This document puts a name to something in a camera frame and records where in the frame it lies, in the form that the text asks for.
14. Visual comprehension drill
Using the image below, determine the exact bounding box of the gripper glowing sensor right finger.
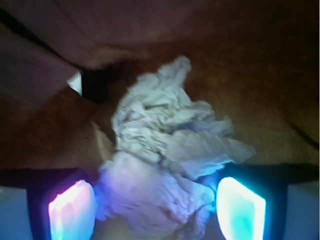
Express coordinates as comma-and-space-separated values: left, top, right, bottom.
216, 163, 320, 240

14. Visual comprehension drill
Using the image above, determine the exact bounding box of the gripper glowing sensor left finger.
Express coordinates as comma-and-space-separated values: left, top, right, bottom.
0, 168, 96, 240

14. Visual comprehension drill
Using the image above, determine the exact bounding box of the white paper ball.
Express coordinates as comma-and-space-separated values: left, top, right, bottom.
95, 56, 256, 240

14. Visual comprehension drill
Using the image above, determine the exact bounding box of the brown paper bag bin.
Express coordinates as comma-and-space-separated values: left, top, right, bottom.
0, 0, 320, 178

